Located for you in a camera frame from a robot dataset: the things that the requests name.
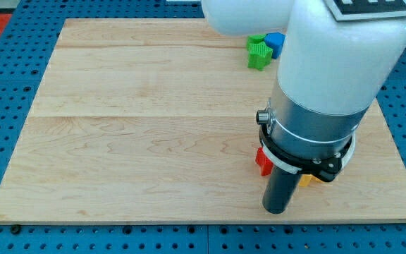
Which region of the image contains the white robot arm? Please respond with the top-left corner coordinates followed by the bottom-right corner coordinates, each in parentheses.
top-left (202, 1), bottom-right (406, 181)

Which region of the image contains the yellow pentagon block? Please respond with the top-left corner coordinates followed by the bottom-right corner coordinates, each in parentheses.
top-left (298, 174), bottom-right (323, 187)

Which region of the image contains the wooden board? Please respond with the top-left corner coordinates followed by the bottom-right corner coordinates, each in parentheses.
top-left (0, 19), bottom-right (406, 225)

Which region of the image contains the red block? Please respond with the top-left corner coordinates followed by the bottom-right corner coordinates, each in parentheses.
top-left (255, 147), bottom-right (273, 176)

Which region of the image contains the green star block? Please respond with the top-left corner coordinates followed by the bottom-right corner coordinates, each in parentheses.
top-left (247, 42), bottom-right (273, 71)

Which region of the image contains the black cylindrical end effector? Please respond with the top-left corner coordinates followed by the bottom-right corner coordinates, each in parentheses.
top-left (262, 166), bottom-right (301, 214)

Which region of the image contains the green cylinder block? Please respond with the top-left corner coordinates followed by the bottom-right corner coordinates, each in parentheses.
top-left (246, 34), bottom-right (266, 51)

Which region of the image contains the blue block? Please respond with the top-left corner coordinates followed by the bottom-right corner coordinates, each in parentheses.
top-left (264, 32), bottom-right (285, 59)

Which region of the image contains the black white fiducial tag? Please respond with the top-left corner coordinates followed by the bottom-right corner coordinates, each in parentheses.
top-left (324, 0), bottom-right (406, 21)

